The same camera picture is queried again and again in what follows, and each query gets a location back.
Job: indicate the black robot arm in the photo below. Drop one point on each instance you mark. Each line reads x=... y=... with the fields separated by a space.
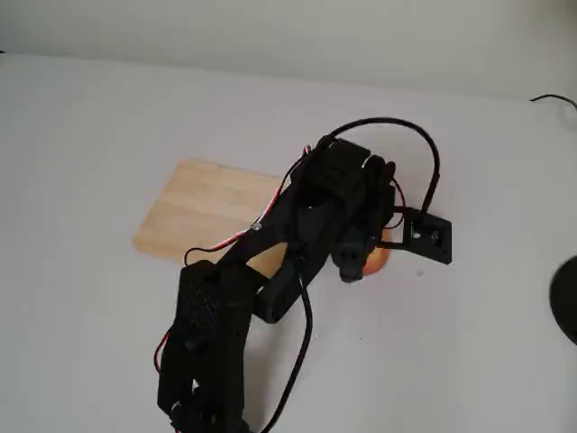
x=207 y=315

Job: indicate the light wooden cutting board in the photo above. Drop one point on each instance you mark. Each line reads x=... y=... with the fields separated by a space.
x=203 y=203

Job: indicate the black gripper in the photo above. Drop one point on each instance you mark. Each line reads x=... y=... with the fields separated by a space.
x=351 y=258

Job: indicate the black square camera mount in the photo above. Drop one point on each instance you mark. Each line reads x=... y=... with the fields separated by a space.
x=430 y=236

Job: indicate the black round object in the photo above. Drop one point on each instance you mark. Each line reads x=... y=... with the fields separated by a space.
x=565 y=302

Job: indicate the red apple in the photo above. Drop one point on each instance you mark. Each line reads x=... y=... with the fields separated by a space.
x=379 y=264

